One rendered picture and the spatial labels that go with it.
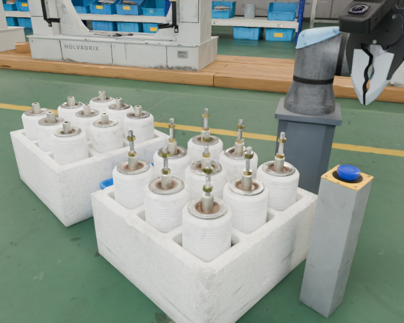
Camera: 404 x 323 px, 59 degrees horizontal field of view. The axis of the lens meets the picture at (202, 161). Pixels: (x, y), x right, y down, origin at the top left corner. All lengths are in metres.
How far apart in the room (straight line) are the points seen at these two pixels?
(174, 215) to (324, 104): 0.58
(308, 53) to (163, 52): 1.80
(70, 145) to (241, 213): 0.53
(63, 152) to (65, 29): 2.35
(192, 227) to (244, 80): 1.95
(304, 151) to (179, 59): 1.75
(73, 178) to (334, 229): 0.69
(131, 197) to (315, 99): 0.58
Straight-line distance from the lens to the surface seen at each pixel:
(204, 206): 0.66
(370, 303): 0.93
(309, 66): 1.07
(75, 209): 1.10
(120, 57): 2.90
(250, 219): 0.74
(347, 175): 0.69
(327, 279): 0.80
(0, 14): 3.93
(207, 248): 0.67
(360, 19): 0.55
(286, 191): 0.82
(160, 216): 0.74
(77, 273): 0.95
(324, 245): 0.76
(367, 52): 0.65
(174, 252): 0.69
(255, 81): 2.52
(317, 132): 1.09
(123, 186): 0.81
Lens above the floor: 0.62
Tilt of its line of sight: 26 degrees down
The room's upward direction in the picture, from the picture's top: 1 degrees clockwise
